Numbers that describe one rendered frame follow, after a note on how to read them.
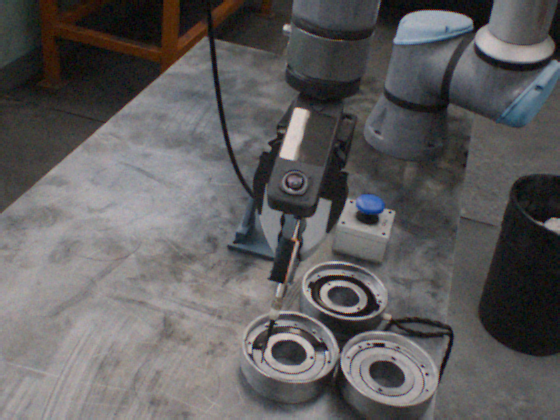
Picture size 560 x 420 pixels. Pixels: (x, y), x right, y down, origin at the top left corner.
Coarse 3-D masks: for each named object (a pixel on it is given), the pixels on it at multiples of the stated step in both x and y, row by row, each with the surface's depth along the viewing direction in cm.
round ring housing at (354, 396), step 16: (368, 336) 80; (384, 336) 80; (400, 336) 80; (352, 352) 79; (400, 352) 80; (416, 352) 79; (368, 368) 77; (384, 368) 79; (400, 368) 78; (432, 368) 77; (352, 384) 73; (368, 384) 75; (400, 384) 78; (432, 384) 76; (352, 400) 74; (368, 400) 72; (416, 400) 74; (368, 416) 74; (384, 416) 73; (400, 416) 73; (416, 416) 74
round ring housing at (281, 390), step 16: (256, 320) 79; (288, 320) 81; (304, 320) 81; (256, 336) 79; (272, 336) 79; (288, 336) 79; (320, 336) 80; (240, 352) 77; (272, 352) 79; (288, 352) 80; (304, 352) 78; (336, 352) 77; (256, 368) 73; (272, 368) 75; (288, 368) 75; (304, 368) 76; (256, 384) 74; (272, 384) 73; (288, 384) 73; (304, 384) 73; (320, 384) 74; (288, 400) 75; (304, 400) 75
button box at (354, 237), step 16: (352, 208) 100; (352, 224) 96; (368, 224) 97; (384, 224) 97; (336, 240) 97; (352, 240) 96; (368, 240) 96; (384, 240) 95; (352, 256) 98; (368, 256) 97
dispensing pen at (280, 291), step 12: (300, 228) 75; (288, 240) 74; (276, 252) 74; (288, 252) 73; (276, 264) 74; (288, 264) 73; (276, 276) 74; (276, 288) 75; (276, 300) 75; (276, 312) 75; (264, 348) 75
